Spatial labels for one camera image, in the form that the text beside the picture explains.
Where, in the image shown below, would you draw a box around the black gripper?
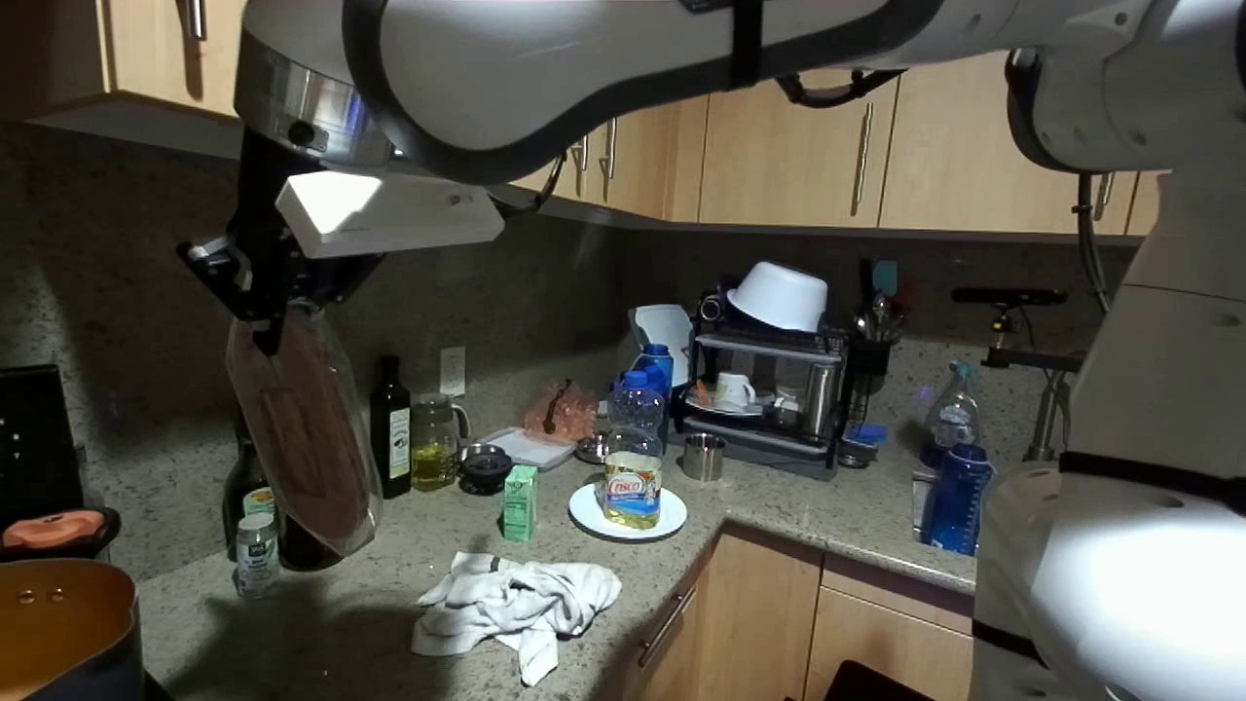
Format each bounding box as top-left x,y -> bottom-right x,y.
181,127 -> 383,353

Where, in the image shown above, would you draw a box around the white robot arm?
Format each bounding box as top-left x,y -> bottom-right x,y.
183,0 -> 1246,701

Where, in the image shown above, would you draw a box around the grey pot orange interior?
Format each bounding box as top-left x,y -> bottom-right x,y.
0,555 -> 143,701

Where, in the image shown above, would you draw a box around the dark wine bottle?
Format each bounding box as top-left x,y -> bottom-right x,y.
370,353 -> 408,497

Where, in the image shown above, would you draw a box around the dark green glass bottle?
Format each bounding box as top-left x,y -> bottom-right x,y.
221,437 -> 273,545

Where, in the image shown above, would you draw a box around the glass oil jug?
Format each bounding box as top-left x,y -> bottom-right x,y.
414,393 -> 466,489

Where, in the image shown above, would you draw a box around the small spice jar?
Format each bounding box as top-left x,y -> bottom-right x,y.
234,485 -> 279,588

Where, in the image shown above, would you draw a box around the dark metal bowl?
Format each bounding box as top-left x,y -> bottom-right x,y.
458,442 -> 514,494

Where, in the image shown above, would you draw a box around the clear plastic food container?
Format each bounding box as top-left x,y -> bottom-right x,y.
489,428 -> 572,466

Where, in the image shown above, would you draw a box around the white round plate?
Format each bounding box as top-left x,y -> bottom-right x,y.
570,482 -> 688,540

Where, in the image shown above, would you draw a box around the cooking oil plastic bottle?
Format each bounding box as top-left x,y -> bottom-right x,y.
598,353 -> 671,514

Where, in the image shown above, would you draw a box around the white grey dish towel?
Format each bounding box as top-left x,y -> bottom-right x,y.
414,553 -> 622,684

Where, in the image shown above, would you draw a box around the small steel cup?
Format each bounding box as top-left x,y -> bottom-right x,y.
683,430 -> 726,482

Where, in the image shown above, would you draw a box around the white upturned bowl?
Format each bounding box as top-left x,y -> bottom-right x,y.
728,262 -> 828,334

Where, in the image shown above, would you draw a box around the black dish rack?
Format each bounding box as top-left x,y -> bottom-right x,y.
675,293 -> 887,479

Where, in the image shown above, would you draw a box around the wooden lower cabinets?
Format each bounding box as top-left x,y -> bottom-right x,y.
609,521 -> 975,701

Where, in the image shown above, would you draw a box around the wooden cabinets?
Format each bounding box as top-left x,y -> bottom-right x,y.
609,521 -> 975,701
0,0 -> 1154,233

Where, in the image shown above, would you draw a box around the wooden upper cabinets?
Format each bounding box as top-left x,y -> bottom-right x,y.
0,0 -> 1154,233

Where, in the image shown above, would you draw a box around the blue cap water bottle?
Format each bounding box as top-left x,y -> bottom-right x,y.
926,358 -> 981,450

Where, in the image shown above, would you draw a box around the blue dish soap bottle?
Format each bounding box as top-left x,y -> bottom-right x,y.
919,442 -> 994,553

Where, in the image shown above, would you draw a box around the white wall outlet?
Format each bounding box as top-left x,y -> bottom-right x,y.
435,345 -> 466,398

